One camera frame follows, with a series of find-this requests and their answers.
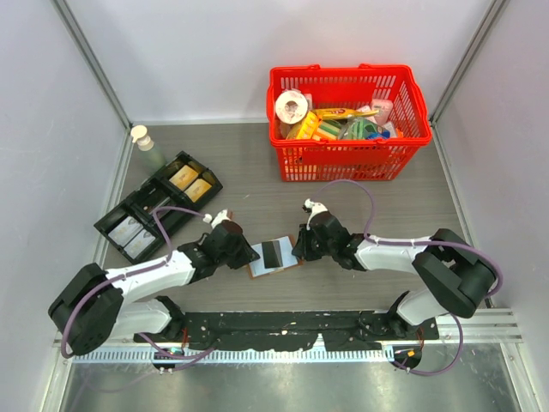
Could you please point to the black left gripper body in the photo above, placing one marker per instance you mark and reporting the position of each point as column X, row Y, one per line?
column 238, row 257

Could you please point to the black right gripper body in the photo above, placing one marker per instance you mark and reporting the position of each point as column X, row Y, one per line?
column 312, row 247

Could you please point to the black credit card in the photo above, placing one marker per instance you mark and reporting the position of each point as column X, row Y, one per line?
column 271, row 252

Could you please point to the brown leather card holder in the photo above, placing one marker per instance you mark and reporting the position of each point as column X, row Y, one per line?
column 256, row 268

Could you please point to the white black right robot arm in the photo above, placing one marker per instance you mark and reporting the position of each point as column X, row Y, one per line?
column 457, row 277

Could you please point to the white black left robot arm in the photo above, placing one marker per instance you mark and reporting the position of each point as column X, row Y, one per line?
column 100, row 304

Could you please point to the gold card in tray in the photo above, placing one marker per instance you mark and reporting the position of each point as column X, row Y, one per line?
column 183, row 177
column 197, row 189

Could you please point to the silver card in tray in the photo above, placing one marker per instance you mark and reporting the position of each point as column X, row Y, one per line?
column 139, row 243
column 125, row 231

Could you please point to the black card organizer tray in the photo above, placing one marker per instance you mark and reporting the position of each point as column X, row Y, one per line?
column 158, row 192

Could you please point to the yellow green sponge pack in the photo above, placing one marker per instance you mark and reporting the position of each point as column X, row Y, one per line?
column 324, row 130

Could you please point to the green soap pump bottle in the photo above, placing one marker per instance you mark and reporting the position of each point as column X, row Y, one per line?
column 152, row 157

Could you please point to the green round package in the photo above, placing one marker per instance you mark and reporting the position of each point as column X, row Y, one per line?
column 359, row 129

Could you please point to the blue packet in basket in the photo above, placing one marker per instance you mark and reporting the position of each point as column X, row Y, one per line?
column 384, row 134

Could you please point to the red plastic shopping basket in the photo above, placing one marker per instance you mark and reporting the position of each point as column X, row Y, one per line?
column 352, row 88

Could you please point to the yellow snack packet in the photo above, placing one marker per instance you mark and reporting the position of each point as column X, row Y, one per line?
column 342, row 113

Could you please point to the pink white box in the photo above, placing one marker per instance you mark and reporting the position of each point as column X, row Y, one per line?
column 384, row 108

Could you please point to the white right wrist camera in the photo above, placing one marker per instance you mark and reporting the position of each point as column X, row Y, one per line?
column 313, row 208

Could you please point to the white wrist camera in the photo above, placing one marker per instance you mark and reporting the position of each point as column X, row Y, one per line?
column 313, row 208
column 215, row 220

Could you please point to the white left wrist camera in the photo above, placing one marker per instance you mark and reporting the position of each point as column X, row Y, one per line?
column 215, row 220

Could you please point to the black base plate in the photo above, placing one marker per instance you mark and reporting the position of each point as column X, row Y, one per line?
column 291, row 331

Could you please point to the aluminium rail frame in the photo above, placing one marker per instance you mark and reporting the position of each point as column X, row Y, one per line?
column 486, row 326

